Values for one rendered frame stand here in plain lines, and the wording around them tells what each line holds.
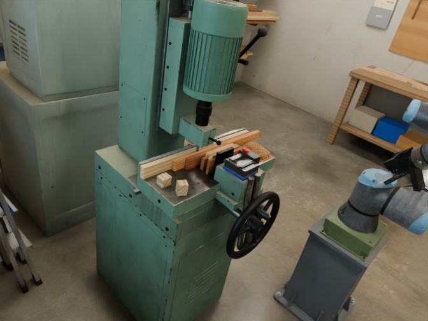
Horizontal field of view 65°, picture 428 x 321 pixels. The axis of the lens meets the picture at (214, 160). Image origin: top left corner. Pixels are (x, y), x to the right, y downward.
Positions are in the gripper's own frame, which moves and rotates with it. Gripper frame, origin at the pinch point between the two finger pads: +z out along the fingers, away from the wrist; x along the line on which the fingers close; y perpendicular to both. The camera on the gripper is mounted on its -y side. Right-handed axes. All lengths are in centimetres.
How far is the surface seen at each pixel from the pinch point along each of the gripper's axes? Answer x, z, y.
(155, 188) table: 82, 4, 51
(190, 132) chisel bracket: 58, 3, 62
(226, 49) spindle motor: 46, -29, 71
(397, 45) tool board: -258, 119, 55
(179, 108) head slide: 57, 1, 71
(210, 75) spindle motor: 52, -22, 69
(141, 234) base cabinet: 90, 33, 43
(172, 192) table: 78, 2, 47
